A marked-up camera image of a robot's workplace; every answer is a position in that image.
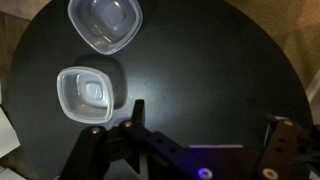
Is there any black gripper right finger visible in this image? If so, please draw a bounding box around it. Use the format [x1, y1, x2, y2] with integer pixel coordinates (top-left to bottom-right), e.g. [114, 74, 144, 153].
[253, 114, 320, 180]

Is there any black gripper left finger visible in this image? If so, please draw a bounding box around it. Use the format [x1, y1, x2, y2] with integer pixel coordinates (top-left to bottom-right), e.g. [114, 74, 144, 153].
[59, 99, 214, 180]

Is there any clear square plastic container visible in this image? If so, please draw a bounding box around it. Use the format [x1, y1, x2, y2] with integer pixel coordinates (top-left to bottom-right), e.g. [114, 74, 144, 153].
[56, 65, 115, 124]
[67, 0, 144, 55]

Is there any round black table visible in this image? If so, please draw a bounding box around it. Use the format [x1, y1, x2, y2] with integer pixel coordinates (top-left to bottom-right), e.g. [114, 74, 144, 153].
[6, 0, 314, 180]

